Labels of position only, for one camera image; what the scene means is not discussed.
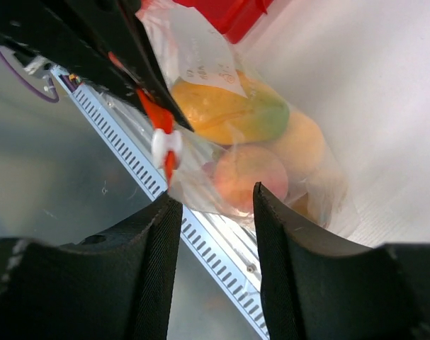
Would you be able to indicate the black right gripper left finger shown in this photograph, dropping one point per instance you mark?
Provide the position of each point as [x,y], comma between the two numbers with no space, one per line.
[116,284]

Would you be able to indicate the pink peach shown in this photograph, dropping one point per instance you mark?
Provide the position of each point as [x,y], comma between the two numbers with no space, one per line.
[238,170]

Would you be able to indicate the yellow green mango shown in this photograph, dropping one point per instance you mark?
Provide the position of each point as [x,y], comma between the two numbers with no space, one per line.
[227,118]

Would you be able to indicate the orange yellow fruit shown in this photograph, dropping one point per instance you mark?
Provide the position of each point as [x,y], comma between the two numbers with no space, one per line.
[301,147]

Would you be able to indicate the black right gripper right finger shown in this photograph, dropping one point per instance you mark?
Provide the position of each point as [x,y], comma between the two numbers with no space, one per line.
[317,285]

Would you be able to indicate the clear zip top bag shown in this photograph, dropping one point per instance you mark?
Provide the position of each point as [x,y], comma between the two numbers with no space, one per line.
[189,48]

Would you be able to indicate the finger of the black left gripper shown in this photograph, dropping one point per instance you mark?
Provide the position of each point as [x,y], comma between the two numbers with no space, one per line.
[124,37]
[52,29]

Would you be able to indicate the red plastic tray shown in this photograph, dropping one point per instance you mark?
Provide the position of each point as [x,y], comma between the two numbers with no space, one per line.
[232,18]

